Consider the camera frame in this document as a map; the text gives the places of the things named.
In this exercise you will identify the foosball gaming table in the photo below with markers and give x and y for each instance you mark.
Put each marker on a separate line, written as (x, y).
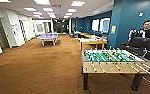
(114, 61)

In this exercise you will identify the white dining table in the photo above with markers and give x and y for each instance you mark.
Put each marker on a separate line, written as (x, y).
(92, 42)

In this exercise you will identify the blue ping pong table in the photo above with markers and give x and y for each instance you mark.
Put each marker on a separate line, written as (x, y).
(47, 36)

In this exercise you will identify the green exit sign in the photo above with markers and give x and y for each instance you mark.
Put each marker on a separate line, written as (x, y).
(56, 17)

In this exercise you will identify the rectangular ceiling light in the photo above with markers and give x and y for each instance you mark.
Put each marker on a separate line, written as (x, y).
(72, 10)
(29, 9)
(78, 3)
(48, 9)
(42, 2)
(1, 1)

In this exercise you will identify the black wheeled cart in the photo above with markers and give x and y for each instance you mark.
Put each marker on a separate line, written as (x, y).
(144, 45)

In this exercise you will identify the person in black shirt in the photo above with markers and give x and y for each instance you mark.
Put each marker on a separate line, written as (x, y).
(147, 31)

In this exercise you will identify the small yellow wall sign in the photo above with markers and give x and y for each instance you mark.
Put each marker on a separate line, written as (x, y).
(113, 29)

